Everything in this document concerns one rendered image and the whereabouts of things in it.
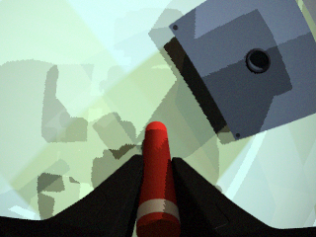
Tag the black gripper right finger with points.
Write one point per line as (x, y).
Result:
(206, 212)

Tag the red peg with white band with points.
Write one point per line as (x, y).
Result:
(157, 214)

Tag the grey sloped panel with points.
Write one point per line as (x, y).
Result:
(256, 57)

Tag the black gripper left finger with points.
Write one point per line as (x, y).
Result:
(108, 211)

